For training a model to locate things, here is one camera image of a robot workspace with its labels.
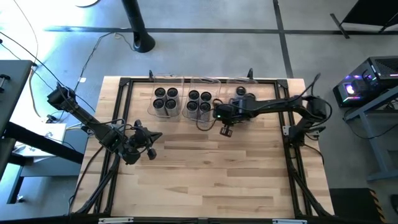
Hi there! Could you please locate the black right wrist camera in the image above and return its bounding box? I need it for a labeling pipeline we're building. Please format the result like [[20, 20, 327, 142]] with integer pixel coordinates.
[[219, 125, 234, 138]]

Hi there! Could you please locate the thin black power cable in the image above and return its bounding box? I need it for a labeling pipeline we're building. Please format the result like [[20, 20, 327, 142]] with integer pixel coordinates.
[[67, 141, 108, 216]]

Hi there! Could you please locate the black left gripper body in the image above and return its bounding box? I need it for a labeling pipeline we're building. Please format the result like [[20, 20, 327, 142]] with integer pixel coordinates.
[[132, 119, 157, 161]]

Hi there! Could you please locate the white paper sheet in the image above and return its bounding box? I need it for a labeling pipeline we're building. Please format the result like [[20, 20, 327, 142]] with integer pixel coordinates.
[[14, 123, 68, 158]]

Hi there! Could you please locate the black folding stand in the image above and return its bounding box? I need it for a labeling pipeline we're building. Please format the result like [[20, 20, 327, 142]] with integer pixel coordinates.
[[329, 0, 398, 40]]

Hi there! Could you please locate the black floor cable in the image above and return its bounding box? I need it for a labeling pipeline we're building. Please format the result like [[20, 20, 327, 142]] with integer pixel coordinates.
[[343, 116, 398, 149], [68, 30, 137, 105]]

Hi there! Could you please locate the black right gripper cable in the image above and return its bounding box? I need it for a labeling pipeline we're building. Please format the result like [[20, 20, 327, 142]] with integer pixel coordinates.
[[196, 98, 220, 132]]

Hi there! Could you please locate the black aluminium table frame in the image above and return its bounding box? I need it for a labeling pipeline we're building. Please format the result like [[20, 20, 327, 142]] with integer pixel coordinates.
[[70, 77, 335, 218]]

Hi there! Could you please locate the black computer tower with lights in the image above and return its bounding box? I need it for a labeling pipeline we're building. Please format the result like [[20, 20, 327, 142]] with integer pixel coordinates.
[[332, 55, 398, 109]]

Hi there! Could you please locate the clear plastic bin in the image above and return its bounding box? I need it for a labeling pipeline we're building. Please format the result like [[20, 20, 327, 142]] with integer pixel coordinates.
[[225, 77, 261, 124], [182, 77, 222, 123], [147, 73, 183, 118]]

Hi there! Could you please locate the silver aluminium bracket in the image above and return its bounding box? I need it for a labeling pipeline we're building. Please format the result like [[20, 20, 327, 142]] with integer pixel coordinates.
[[98, 217, 134, 224], [272, 218, 308, 224]]

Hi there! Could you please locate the grey metal table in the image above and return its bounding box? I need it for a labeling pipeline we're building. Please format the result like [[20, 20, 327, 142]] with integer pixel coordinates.
[[343, 85, 398, 182]]

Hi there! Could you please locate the black pole stand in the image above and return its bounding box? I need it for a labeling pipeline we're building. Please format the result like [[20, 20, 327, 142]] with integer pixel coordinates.
[[121, 0, 156, 54]]

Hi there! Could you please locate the black side table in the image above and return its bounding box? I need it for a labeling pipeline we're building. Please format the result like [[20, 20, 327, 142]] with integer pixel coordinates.
[[0, 60, 85, 206]]

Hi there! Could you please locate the black box with hazard stripes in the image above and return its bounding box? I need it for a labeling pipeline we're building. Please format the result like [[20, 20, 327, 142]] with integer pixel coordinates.
[[328, 187, 388, 224]]

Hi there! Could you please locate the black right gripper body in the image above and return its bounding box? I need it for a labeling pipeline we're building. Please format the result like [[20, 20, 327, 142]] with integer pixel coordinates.
[[213, 102, 248, 125]]

